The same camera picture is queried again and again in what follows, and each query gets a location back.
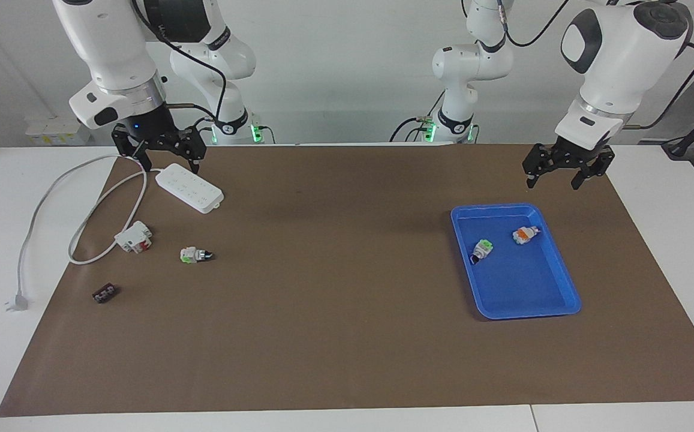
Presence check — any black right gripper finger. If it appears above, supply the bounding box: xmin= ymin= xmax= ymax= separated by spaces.
xmin=112 ymin=125 xmax=153 ymax=174
xmin=170 ymin=126 xmax=208 ymax=175

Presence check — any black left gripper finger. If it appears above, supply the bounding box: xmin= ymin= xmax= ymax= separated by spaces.
xmin=570 ymin=149 xmax=616 ymax=191
xmin=522 ymin=143 xmax=564 ymax=189

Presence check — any white green knob switch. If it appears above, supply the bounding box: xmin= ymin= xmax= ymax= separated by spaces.
xmin=470 ymin=239 xmax=494 ymax=265
xmin=180 ymin=246 xmax=215 ymax=265

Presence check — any white power strip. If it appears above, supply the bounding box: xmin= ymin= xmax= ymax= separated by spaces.
xmin=155 ymin=163 xmax=225 ymax=215

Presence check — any white cardboard box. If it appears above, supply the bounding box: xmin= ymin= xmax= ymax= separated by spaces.
xmin=25 ymin=116 xmax=91 ymax=146

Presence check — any white red circuit breaker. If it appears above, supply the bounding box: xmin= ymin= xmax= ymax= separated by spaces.
xmin=114 ymin=221 xmax=154 ymax=254

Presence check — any blue plastic tray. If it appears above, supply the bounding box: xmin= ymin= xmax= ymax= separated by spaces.
xmin=450 ymin=203 xmax=582 ymax=320

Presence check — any small black terminal block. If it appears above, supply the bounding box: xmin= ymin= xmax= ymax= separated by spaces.
xmin=92 ymin=283 xmax=121 ymax=304

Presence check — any brown paper mat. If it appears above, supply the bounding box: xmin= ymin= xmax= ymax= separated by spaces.
xmin=0 ymin=143 xmax=694 ymax=418

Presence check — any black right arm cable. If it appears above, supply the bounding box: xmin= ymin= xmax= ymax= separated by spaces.
xmin=131 ymin=0 xmax=230 ymax=130

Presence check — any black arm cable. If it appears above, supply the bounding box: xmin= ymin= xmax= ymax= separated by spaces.
xmin=494 ymin=0 xmax=694 ymax=130
xmin=131 ymin=0 xmax=230 ymax=130

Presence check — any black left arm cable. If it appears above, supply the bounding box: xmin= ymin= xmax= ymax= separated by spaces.
xmin=494 ymin=0 xmax=694 ymax=130

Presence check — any black base power cable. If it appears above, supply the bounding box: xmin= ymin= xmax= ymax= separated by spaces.
xmin=390 ymin=114 xmax=443 ymax=143

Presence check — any grey power cable with plug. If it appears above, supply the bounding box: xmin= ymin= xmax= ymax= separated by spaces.
xmin=5 ymin=153 xmax=164 ymax=313

